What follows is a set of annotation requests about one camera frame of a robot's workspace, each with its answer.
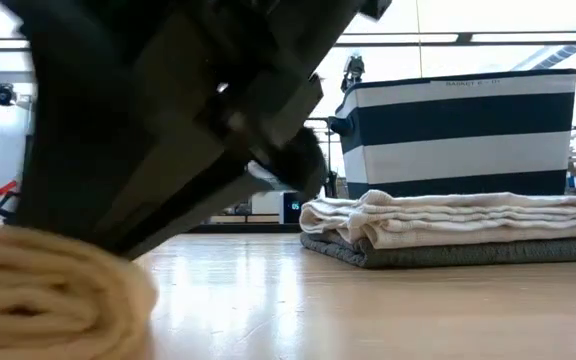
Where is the navy white striped fabric bin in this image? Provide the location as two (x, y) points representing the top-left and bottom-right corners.
(328, 68), (576, 199)

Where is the black hanging fixture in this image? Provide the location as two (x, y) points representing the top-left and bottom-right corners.
(340, 52), (367, 94)

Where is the black thin metal stand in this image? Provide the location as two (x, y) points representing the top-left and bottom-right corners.
(303, 116), (333, 197)

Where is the red bar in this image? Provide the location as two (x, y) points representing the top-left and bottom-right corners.
(0, 179), (20, 204)

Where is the white towel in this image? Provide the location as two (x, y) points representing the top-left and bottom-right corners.
(298, 188), (576, 251)

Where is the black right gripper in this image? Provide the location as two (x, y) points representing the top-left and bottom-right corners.
(216, 0), (395, 200)

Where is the orange towel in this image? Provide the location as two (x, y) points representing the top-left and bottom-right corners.
(0, 223), (160, 360)

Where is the grey kitchen towel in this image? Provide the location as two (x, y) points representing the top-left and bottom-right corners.
(299, 231), (576, 270)

